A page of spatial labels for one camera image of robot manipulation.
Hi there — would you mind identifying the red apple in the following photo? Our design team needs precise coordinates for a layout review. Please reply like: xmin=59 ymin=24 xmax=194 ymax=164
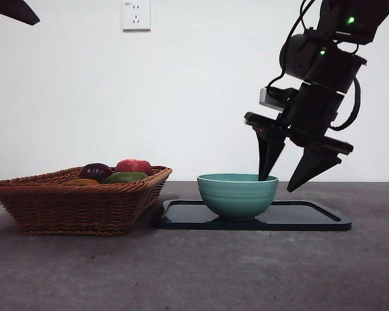
xmin=115 ymin=159 xmax=152 ymax=176

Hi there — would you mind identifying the dark purple fruit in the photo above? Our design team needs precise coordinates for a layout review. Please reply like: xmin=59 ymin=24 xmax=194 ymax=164
xmin=78 ymin=163 xmax=113 ymax=182

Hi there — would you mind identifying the brown wicker basket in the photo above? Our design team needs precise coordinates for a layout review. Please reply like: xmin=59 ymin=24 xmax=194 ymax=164
xmin=0 ymin=165 xmax=173 ymax=236

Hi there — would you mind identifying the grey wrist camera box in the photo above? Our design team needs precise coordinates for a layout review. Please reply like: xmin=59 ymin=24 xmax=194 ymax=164
xmin=259 ymin=86 xmax=299 ymax=111

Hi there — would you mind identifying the yellow-brown kiwi fruit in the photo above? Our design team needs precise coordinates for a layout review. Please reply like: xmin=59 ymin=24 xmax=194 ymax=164
xmin=64 ymin=178 xmax=100 ymax=186

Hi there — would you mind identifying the white wall socket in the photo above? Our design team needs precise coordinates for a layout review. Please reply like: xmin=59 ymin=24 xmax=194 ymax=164
xmin=122 ymin=0 xmax=152 ymax=32

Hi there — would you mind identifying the dark green tray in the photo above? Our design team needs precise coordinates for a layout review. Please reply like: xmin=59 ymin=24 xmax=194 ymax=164
xmin=155 ymin=200 xmax=352 ymax=232

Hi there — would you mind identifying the black cable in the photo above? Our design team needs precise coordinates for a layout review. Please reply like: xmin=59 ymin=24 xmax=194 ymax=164
xmin=266 ymin=0 xmax=316 ymax=95
xmin=330 ymin=76 xmax=361 ymax=131

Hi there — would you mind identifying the teal bowl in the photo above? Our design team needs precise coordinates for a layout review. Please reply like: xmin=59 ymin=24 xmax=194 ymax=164
xmin=196 ymin=173 xmax=279 ymax=222

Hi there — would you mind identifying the green fruit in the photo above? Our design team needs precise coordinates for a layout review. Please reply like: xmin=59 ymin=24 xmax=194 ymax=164
xmin=104 ymin=171 xmax=149 ymax=185

